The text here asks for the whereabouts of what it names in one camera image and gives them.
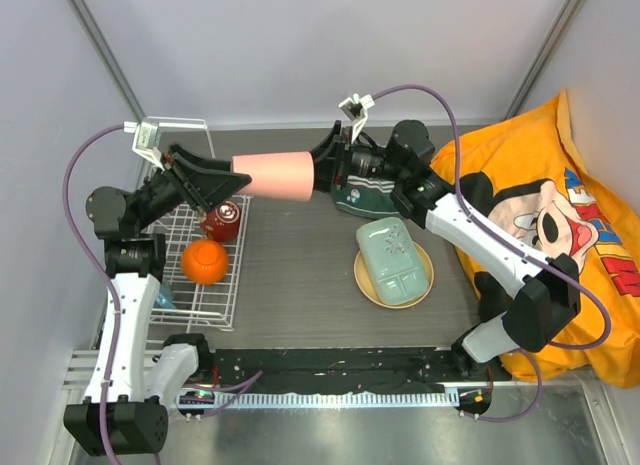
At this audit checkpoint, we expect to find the yellow round plate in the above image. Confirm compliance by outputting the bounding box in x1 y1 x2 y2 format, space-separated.
353 241 435 310

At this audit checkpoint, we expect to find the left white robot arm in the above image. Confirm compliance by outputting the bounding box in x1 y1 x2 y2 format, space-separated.
63 145 251 464

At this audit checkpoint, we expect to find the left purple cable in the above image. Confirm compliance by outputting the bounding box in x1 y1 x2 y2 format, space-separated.
62 123 265 465

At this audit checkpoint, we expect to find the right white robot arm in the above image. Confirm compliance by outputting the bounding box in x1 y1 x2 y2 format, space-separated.
311 120 581 380

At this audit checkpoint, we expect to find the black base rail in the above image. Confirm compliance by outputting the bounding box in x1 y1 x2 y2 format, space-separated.
190 347 511 395

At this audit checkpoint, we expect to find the white wire dish rack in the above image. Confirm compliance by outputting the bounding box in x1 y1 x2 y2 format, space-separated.
134 116 254 342

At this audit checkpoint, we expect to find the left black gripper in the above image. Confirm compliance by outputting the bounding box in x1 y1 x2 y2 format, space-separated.
135 142 250 232

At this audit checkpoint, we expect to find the green striped towel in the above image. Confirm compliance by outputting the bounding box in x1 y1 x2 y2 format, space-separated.
330 176 401 220

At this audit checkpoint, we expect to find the pink cup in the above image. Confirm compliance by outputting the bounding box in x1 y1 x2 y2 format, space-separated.
231 151 314 202

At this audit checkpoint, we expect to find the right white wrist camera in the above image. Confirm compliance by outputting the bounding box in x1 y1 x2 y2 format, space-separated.
338 93 375 143

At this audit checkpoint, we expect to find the light green divided tray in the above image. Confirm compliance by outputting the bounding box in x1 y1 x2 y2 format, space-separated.
355 217 431 307

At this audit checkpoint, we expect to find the orange bowl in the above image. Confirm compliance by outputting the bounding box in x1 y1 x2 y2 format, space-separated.
180 239 230 285

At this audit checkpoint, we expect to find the blue patterned bowl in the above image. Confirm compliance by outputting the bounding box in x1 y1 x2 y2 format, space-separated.
154 283 176 310

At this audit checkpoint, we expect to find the white slotted cable duct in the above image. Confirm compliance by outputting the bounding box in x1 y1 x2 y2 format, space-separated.
177 389 460 409

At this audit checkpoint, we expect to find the red patterned cup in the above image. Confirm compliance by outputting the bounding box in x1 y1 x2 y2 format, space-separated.
199 201 241 243

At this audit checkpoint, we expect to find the orange cartoon cloth bag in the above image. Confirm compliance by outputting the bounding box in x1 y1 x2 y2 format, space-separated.
432 92 639 388

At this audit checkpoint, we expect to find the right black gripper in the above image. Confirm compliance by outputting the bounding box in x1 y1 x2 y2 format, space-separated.
287 122 405 196

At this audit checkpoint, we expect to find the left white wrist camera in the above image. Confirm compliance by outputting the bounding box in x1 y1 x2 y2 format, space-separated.
123 117 170 170

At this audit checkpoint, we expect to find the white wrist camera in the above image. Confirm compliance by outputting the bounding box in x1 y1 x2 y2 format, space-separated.
338 93 375 143
123 117 170 170

